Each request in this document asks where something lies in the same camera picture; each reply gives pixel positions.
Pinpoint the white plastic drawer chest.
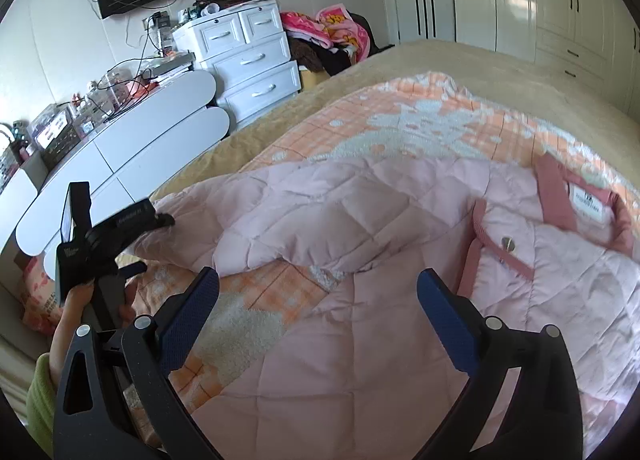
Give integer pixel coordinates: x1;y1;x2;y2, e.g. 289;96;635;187
172;0;302;131

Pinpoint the pile of dark clothes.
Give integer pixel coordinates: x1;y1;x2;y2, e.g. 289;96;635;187
287;34;361;76

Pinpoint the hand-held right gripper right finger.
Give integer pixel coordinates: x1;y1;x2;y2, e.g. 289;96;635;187
416;268;585;460

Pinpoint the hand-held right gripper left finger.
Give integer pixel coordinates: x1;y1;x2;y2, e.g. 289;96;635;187
52;267;221;460

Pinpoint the orange printed blanket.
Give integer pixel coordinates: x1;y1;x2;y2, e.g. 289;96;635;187
117;70;640;421

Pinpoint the white curved dresser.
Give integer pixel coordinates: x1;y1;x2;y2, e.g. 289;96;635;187
0;70;231;261

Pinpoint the pink quilted blanket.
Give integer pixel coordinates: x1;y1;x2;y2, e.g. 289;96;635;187
135;152;640;460

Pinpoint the cardboard box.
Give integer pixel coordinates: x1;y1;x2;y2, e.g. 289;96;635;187
299;66;332;89

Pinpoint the dark chair back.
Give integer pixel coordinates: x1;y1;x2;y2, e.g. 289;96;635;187
350;14;382;56

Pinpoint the person's left forearm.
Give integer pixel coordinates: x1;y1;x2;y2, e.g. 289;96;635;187
25;354;57;458

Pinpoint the clutter on drawer chest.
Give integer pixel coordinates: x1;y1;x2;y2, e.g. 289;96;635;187
177;0;253;24

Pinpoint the black cable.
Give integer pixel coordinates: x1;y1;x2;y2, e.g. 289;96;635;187
84;0;182;90

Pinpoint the pink printed bag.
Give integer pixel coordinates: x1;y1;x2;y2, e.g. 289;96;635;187
20;255;67;337

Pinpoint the bed with beige bedspread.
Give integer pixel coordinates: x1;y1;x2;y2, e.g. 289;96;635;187
150;38;640;203

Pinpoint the person's left hand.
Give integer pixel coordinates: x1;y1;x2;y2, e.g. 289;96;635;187
50;284;137;366

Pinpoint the clutter on dresser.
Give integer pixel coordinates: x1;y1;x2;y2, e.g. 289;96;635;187
0;47;196;181

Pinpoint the pink cartoon print blanket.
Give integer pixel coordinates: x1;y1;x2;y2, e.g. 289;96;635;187
280;7;371;60

